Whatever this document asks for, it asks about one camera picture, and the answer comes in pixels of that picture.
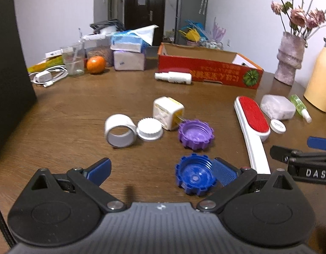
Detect small white round lid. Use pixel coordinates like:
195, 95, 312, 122
270, 119, 286, 134

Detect red white lint brush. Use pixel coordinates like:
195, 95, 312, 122
234, 96, 271, 174

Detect blue plastic cap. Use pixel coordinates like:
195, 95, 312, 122
175, 153, 217, 197

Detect clear plastic container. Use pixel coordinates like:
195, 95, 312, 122
260, 95, 296, 120

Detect green spray bottle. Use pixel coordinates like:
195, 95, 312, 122
290, 94, 312, 123

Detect purple plastic cap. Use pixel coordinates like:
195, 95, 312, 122
178, 119, 215, 151

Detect white tape roll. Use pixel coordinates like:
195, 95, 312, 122
104, 113, 137, 149

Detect white bottle cap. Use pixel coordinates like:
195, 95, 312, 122
136, 117, 164, 141

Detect yellow thermos jug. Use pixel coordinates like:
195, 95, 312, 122
304, 38, 326, 112

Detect white yellow plug adapter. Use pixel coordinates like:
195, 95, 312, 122
153, 96, 185, 131

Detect pink textured vase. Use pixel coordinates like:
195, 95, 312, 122
274, 32, 307, 86

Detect white spray bottle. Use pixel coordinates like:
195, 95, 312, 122
154, 72, 192, 85

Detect red cardboard box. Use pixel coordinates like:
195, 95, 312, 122
158, 43, 264, 90

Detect black paper shopping bag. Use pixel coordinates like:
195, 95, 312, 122
0, 0, 37, 156

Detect orange fruit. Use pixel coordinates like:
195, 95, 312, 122
87, 56, 106, 75

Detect white purple tissue pack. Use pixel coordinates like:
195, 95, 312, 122
114, 51, 146, 70

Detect clear drinking glass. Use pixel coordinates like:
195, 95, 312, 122
60, 42, 85, 76

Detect yellow green packet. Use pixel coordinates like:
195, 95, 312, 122
28, 56, 63, 73

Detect dried pink roses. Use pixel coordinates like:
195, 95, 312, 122
271, 0, 326, 41

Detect purple coral decoration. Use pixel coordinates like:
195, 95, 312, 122
211, 18, 227, 43

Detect clear food storage container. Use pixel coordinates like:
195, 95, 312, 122
82, 34, 114, 68

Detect yellow blue bags pile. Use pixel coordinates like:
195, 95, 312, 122
178, 19, 208, 43

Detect blue tissue pack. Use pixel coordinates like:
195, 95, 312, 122
110, 25, 158, 53

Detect grey refrigerator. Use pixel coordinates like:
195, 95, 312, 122
174, 0, 206, 45

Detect dark brown door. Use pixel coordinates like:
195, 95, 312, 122
124, 0, 165, 46

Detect white charger with cable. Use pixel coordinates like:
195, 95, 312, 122
29, 65, 68, 88

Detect wire storage trolley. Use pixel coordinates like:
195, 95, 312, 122
200, 40, 223, 51

